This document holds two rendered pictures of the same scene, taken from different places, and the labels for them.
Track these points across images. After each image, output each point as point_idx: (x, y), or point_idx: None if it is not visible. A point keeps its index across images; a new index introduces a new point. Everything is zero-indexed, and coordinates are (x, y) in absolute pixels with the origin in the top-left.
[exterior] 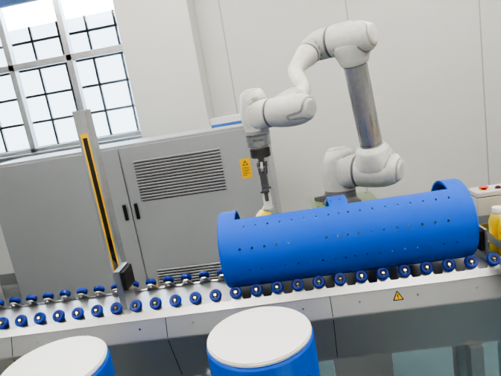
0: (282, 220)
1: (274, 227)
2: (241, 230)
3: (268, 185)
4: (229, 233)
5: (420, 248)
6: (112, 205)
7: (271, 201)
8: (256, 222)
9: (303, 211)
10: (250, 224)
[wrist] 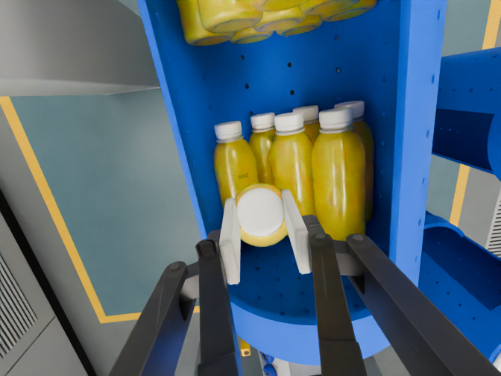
0: (427, 119)
1: (431, 149)
2: (420, 256)
3: (221, 262)
4: (417, 286)
5: None
6: None
7: (232, 208)
8: (415, 224)
9: (419, 11)
10: (416, 240)
